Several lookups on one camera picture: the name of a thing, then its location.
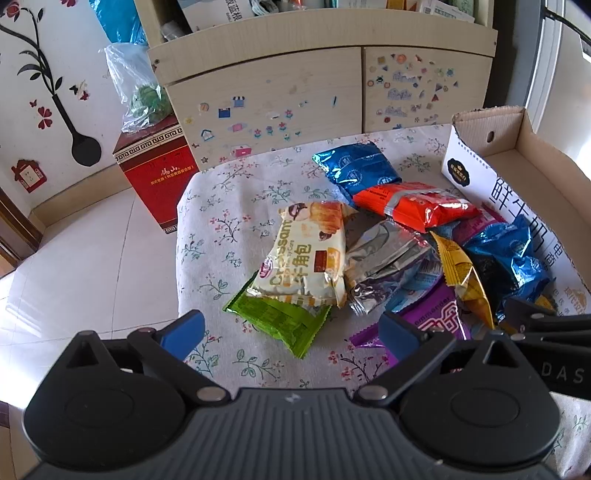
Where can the beige wooden cabinet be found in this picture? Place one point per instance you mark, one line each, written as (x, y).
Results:
(242, 86)

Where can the clear plastic bag with greens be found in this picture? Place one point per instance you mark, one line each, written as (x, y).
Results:
(146, 102)

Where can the purple noodle snack bag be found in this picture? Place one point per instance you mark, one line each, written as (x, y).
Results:
(437, 308)

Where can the cardboard milk box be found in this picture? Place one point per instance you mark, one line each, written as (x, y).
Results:
(496, 160)

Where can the blue foil snack bag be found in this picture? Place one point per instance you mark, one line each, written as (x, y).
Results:
(356, 167)

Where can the croissant snack bag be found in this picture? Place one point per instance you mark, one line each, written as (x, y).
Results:
(306, 265)

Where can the orange red snack bag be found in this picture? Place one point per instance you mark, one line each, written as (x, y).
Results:
(416, 205)

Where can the silver foil snack bag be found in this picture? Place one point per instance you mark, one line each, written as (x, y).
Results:
(383, 259)

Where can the floral tablecloth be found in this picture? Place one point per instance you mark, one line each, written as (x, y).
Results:
(229, 217)

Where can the green snack bag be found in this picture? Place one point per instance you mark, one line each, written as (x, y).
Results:
(294, 325)

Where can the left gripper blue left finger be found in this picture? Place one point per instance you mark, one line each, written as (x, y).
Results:
(172, 343)

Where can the red gift box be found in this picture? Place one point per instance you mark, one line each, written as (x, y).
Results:
(158, 164)

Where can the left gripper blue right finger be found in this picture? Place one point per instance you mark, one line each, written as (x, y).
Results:
(412, 347)

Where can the yellow snack bag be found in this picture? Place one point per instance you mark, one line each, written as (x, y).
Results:
(460, 274)

